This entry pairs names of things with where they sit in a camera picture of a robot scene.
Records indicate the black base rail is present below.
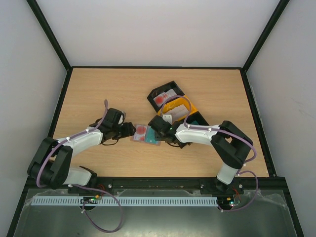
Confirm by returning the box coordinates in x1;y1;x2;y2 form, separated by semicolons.
68;176;287;196

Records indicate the black bin with red cards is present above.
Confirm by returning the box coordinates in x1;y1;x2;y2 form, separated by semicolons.
147;81;185;112

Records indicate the white slotted cable duct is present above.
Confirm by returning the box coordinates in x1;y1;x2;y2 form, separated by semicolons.
31;196;218;207

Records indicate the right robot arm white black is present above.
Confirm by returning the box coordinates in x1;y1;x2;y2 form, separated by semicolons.
149;116;257;194

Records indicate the black bin with green cards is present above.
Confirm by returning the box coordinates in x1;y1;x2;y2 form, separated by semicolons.
186;111;209;126

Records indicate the red white card stack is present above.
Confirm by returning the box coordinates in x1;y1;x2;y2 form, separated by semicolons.
154;89;177;107

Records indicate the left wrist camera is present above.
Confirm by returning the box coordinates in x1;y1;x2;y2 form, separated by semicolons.
118;112;126;124

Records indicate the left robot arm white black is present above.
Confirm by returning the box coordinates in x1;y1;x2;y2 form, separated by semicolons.
27;108;136;189

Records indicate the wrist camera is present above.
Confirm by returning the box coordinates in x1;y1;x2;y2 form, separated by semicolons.
148;115;172;136
118;112;126;124

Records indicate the white pink card stack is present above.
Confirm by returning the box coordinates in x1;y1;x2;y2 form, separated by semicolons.
167;104;189;122

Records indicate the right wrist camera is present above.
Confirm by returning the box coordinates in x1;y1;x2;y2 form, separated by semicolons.
148;115;172;136

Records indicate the yellow plastic bin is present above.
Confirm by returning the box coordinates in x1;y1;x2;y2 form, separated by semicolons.
154;93;198;122

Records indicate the red circle white card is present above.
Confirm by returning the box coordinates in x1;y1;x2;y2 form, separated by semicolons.
133;124;147;142

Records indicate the black enclosure frame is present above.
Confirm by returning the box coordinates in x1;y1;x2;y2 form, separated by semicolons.
7;0;304;237

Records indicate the pink card holder wallet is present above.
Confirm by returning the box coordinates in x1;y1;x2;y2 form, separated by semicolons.
130;124;160;146

